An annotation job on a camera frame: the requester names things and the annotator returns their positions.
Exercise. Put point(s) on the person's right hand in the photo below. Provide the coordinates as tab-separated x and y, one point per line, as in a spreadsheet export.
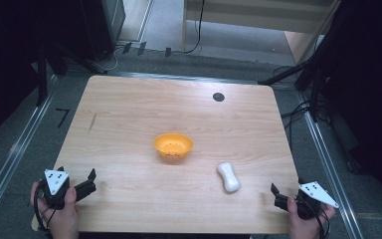
306	229

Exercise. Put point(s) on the dark cabinet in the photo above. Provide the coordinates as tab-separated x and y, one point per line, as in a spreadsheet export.
102	26

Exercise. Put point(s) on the white soap bar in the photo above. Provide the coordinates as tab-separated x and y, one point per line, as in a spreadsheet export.
229	177

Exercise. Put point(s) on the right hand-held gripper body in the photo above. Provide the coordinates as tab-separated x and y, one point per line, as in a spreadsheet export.
316	194

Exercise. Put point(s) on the black metal stand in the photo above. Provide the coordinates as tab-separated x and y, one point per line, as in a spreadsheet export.
41	73
315	86

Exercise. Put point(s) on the metal floor rail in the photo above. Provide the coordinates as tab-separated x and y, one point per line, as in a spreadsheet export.
179	77
16	152
328	166

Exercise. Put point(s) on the white cabinet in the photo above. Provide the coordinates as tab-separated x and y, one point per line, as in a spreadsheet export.
252	16

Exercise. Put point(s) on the person's left hand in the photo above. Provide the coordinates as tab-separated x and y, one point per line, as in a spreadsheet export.
61	219

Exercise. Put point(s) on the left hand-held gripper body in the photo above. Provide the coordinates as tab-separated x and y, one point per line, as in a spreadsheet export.
56	182

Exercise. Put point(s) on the orange plastic bowl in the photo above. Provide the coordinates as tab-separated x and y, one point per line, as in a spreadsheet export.
173	144

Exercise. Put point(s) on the black round table grommet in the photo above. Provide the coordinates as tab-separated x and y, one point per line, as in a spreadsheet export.
218	97

